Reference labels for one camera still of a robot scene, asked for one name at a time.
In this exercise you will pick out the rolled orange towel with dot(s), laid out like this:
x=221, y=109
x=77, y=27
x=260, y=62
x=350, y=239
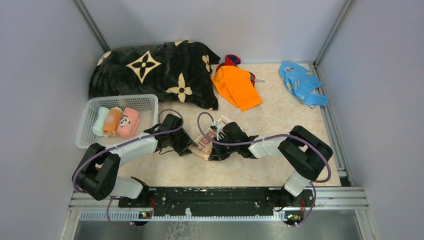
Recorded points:
x=112, y=121

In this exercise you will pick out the red blue cloth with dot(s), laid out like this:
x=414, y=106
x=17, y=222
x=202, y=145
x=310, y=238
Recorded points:
x=234, y=61

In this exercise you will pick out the aluminium frame rail right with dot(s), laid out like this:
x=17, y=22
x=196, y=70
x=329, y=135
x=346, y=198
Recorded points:
x=337, y=145

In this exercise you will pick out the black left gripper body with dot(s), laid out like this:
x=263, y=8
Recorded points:
x=180, y=141

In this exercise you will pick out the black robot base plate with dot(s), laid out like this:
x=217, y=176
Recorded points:
x=222, y=201

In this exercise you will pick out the black floral blanket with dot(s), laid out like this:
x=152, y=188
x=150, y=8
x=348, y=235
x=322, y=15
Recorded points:
x=172, y=71

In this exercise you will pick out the aluminium frame rail front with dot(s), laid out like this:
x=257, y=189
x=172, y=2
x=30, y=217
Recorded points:
x=137, y=215

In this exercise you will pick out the rolled pink panda towel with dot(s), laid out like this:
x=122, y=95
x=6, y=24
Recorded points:
x=128, y=123

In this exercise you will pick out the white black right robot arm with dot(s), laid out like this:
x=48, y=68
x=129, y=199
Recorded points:
x=305, y=152

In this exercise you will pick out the white plastic basket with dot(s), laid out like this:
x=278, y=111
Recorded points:
x=146, y=104

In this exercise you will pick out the striped rabbit print towel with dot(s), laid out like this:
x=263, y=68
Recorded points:
x=203, y=147

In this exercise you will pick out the rolled white green towel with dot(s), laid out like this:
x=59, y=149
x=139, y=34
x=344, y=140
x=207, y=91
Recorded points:
x=98, y=125

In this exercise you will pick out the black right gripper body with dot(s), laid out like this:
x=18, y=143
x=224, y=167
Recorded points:
x=223, y=152

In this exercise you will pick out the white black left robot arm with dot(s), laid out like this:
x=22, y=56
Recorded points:
x=97, y=172

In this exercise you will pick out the blue patterned towel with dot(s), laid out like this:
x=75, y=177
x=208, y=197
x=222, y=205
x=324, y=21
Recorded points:
x=301, y=83

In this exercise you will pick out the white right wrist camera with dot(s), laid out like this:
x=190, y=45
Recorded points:
x=218, y=128

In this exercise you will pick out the aluminium frame rail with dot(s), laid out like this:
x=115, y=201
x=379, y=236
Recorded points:
x=137, y=215
x=337, y=145

